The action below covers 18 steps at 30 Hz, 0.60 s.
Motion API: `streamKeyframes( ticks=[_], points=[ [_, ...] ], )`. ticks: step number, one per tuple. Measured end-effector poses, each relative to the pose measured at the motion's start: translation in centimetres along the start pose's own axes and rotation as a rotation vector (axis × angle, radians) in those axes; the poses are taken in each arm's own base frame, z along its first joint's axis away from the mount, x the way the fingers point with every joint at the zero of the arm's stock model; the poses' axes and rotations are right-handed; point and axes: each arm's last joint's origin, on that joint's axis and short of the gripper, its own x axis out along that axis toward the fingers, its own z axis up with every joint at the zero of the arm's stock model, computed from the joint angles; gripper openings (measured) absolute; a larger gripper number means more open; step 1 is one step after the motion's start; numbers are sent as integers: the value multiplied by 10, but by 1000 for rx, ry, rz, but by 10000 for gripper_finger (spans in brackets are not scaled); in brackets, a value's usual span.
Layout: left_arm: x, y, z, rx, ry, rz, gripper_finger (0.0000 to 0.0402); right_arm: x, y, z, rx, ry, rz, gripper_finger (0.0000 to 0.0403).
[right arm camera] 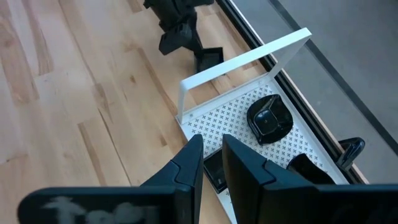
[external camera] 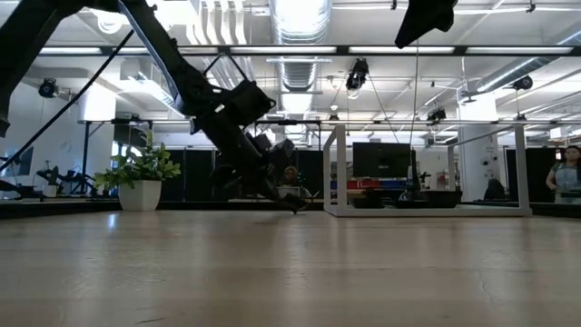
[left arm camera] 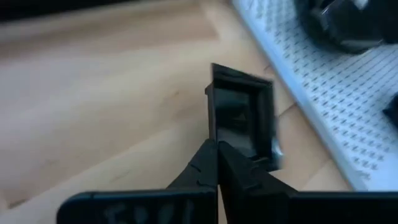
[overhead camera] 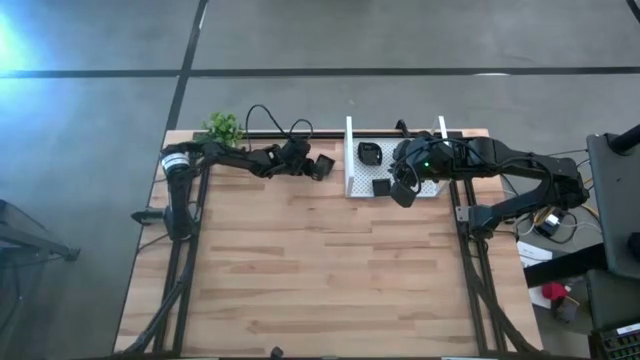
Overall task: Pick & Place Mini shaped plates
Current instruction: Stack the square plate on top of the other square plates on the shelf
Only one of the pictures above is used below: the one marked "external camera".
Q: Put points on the black aluminium table frame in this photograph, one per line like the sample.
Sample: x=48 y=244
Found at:
x=68 y=209

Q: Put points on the black ceiling spotlight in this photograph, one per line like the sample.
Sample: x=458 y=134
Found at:
x=47 y=88
x=523 y=82
x=357 y=75
x=436 y=114

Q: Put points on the person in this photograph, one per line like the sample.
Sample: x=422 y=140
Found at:
x=565 y=177
x=290 y=175

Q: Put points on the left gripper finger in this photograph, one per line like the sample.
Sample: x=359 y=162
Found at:
x=292 y=187
x=277 y=193

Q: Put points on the black large square mini plate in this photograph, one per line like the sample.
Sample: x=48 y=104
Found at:
x=442 y=200

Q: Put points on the black small square mini plate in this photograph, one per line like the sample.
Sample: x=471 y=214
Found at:
x=406 y=204
x=297 y=209

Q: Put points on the black overhead beam with lights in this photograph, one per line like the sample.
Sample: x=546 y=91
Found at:
x=342 y=50

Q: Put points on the black partition panel row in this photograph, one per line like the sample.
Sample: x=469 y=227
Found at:
x=190 y=172

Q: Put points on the silver ventilation duct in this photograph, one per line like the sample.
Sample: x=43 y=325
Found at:
x=299 y=27

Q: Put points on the office chair with dark jacket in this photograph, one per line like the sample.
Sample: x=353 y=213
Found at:
x=495 y=188

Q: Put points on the red storage bin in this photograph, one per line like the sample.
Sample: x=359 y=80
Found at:
x=363 y=184

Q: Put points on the green plant in white pot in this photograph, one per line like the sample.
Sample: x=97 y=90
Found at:
x=140 y=195

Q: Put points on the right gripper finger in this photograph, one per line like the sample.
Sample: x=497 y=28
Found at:
x=426 y=18

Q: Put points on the blue storage bin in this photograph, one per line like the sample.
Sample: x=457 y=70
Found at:
x=394 y=184

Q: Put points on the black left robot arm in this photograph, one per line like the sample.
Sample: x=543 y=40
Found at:
x=172 y=59

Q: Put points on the black background rig frame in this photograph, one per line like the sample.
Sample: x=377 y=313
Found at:
x=85 y=150

